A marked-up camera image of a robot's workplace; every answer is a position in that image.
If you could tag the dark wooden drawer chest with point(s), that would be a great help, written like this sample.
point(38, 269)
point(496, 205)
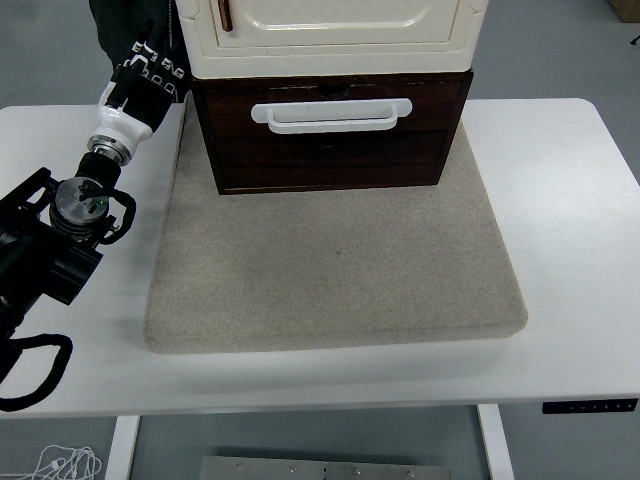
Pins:
point(400, 80)

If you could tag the beige fabric mat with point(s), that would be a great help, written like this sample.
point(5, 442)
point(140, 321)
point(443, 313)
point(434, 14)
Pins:
point(325, 275)

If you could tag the white table leg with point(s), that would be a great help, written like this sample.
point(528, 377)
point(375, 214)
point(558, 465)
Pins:
point(122, 450)
point(495, 445)

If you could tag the cardboard box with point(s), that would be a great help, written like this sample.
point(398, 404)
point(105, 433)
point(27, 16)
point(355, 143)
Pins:
point(627, 10)

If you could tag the cream plastic cabinet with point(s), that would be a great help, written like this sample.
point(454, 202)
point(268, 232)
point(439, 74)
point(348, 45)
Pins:
point(340, 60)

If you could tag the plain dark wooden drawer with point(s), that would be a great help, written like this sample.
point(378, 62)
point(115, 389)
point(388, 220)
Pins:
point(325, 160)

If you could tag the white and black hand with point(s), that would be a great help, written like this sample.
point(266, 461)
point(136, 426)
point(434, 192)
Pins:
point(120, 122)

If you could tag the grey metal plate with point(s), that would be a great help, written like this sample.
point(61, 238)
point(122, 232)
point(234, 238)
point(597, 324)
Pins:
point(300, 470)

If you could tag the dark wooden drawer with notch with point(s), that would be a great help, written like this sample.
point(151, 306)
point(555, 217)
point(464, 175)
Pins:
point(230, 115)

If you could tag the black table control panel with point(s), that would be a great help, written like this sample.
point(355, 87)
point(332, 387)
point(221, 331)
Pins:
point(560, 407)

